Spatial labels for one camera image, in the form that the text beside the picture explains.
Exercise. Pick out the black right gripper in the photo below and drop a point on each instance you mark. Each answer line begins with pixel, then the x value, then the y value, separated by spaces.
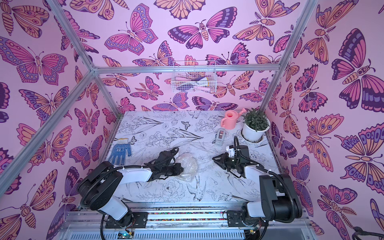
pixel 229 162

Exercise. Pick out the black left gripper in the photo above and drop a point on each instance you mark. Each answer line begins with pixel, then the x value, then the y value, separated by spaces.
pixel 177 167

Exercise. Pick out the clear bubble wrap sheet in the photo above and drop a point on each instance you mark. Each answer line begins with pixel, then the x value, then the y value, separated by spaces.
pixel 190 165

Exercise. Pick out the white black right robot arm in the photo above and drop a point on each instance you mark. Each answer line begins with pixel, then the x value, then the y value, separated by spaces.
pixel 278 199

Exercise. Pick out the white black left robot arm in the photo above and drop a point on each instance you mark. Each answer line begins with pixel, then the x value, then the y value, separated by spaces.
pixel 98 188

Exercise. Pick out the pink watering can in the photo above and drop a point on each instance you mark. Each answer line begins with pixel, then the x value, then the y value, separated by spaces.
pixel 230 119

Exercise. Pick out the blue dotted work glove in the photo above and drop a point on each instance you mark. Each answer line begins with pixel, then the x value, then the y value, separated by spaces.
pixel 119 152

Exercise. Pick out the potted green plant white pot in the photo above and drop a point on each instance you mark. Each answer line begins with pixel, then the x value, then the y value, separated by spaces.
pixel 256 124

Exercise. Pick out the green circuit board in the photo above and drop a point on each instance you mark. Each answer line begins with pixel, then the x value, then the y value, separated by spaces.
pixel 125 235

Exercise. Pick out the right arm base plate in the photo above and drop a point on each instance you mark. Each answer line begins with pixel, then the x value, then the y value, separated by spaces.
pixel 241 219

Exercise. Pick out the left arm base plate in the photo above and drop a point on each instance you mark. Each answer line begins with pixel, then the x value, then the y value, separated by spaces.
pixel 135 220

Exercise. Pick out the aluminium cage frame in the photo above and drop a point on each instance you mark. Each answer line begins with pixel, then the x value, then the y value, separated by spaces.
pixel 62 88

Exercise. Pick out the white wire wall basket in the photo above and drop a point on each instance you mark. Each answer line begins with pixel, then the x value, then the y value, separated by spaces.
pixel 193 76

